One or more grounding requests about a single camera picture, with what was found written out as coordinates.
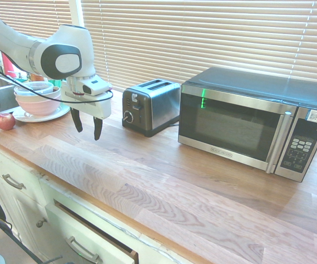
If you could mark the narrow beige window blinds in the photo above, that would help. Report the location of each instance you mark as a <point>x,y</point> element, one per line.
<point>37,16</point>

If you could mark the white open drawer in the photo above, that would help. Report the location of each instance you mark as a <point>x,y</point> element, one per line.
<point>89,236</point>

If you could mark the pink bowl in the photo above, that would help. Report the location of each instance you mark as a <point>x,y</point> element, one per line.
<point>41,106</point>

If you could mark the white ceramic plate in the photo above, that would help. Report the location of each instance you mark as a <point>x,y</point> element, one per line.
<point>41,115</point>

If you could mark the clear plastic container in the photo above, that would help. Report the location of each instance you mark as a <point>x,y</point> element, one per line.
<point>40,87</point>

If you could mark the black stainless microwave oven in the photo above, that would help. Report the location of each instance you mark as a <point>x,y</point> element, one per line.
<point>246,121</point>

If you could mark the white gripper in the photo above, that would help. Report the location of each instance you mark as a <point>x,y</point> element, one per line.
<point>93,105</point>

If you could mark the stainless steel two-slot toaster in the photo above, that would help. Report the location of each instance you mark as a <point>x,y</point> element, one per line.
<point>147,107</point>

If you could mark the red apple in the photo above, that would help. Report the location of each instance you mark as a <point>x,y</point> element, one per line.
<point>5,121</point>

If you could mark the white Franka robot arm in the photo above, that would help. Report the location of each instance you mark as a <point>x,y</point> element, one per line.
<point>15,44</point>

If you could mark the white bowl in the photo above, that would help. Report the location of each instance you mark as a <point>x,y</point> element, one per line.
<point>27,94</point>

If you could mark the red bottle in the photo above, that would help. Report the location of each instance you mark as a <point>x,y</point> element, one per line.
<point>7,64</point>

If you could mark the white cabinet door with knob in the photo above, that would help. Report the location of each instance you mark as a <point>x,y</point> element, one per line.
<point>23,217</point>

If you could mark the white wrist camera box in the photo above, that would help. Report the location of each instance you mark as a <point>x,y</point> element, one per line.
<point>95,86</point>

